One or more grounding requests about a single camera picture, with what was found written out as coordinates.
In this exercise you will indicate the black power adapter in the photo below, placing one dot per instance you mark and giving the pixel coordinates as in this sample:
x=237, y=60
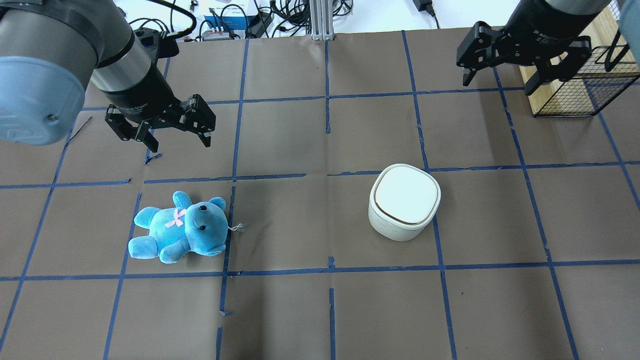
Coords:
x=258, y=25

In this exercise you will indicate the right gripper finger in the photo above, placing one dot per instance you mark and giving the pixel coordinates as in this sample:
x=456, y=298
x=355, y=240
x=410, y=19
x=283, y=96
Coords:
x=535, y=81
x=468, y=75

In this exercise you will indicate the blue white box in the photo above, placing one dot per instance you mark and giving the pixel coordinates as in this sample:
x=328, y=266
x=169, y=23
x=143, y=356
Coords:
x=231, y=14

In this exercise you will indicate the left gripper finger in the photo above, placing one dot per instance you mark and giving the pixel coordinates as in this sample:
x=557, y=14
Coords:
x=205, y=138
x=150, y=142

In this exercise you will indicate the white trash can with lid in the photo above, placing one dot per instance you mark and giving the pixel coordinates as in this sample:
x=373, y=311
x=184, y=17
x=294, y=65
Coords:
x=403, y=200

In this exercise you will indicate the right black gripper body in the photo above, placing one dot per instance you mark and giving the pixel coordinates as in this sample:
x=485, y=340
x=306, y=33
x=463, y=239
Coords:
x=539, y=31

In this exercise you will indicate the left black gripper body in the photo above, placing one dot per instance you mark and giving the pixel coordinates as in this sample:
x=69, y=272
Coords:
x=141, y=93

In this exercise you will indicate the brown paper table mat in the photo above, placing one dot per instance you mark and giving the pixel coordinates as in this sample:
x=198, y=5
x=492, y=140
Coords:
x=533, y=252

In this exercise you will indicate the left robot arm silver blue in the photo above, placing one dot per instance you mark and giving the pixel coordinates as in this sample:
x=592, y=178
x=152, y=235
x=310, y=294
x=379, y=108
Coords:
x=51, y=50

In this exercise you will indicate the black wire wooden shelf rack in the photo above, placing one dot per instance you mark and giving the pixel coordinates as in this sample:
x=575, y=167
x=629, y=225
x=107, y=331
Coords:
x=593, y=87

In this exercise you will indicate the aluminium profile post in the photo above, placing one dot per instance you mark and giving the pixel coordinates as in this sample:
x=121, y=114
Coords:
x=321, y=20

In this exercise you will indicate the blue teddy bear plush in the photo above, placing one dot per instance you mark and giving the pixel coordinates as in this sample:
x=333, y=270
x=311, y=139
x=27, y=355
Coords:
x=188, y=227

